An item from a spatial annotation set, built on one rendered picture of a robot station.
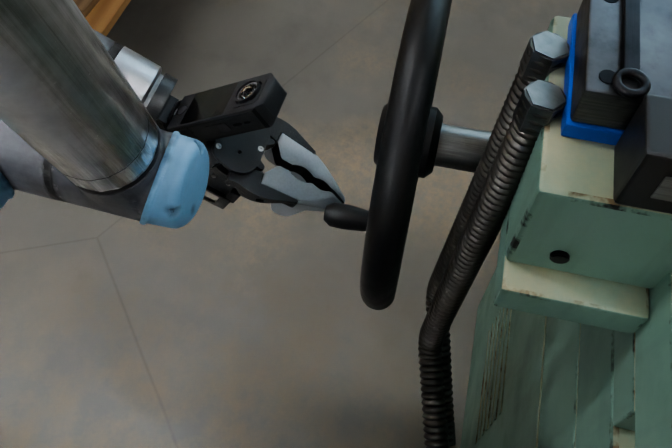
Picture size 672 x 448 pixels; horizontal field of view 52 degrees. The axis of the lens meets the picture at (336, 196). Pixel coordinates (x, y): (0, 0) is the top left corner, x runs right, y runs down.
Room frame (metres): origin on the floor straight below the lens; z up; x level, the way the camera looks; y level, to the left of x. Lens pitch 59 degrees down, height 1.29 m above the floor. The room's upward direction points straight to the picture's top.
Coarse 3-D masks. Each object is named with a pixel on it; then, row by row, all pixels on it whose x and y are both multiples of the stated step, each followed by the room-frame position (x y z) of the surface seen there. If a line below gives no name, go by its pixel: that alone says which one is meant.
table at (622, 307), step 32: (512, 288) 0.18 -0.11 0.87; (544, 288) 0.18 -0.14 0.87; (576, 288) 0.18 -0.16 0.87; (608, 288) 0.18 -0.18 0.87; (640, 288) 0.18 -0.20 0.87; (576, 320) 0.17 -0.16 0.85; (608, 320) 0.16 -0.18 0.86; (640, 320) 0.16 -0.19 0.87; (640, 352) 0.14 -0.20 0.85; (640, 384) 0.12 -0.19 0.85; (640, 416) 0.10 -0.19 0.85
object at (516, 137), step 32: (544, 32) 0.31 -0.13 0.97; (544, 64) 0.29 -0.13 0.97; (512, 96) 0.29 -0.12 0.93; (544, 96) 0.26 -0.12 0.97; (512, 128) 0.26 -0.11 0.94; (480, 160) 0.29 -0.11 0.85; (512, 160) 0.25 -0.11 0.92; (480, 192) 0.25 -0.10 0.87; (512, 192) 0.24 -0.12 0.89; (480, 224) 0.24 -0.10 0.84; (448, 256) 0.28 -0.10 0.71; (480, 256) 0.24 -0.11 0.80; (448, 288) 0.23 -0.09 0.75; (448, 320) 0.23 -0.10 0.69; (448, 352) 0.23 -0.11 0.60; (448, 384) 0.20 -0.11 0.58; (448, 416) 0.17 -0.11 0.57
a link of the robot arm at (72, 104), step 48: (0, 0) 0.23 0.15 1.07; (48, 0) 0.26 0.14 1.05; (0, 48) 0.23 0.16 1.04; (48, 48) 0.24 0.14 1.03; (96, 48) 0.28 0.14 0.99; (0, 96) 0.23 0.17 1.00; (48, 96) 0.24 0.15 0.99; (96, 96) 0.26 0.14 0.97; (48, 144) 0.24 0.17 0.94; (96, 144) 0.25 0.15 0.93; (144, 144) 0.28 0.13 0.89; (192, 144) 0.31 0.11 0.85; (96, 192) 0.26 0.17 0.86; (144, 192) 0.27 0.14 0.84; (192, 192) 0.28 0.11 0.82
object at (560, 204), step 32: (544, 128) 0.24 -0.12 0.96; (544, 160) 0.22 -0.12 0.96; (576, 160) 0.22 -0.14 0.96; (608, 160) 0.22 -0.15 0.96; (544, 192) 0.20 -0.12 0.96; (576, 192) 0.20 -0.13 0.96; (608, 192) 0.20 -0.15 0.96; (512, 224) 0.22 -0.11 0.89; (544, 224) 0.20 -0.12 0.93; (576, 224) 0.19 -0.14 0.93; (608, 224) 0.19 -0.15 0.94; (640, 224) 0.19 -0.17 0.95; (512, 256) 0.20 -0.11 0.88; (544, 256) 0.19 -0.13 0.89; (576, 256) 0.19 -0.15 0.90; (608, 256) 0.19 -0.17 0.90; (640, 256) 0.18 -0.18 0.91
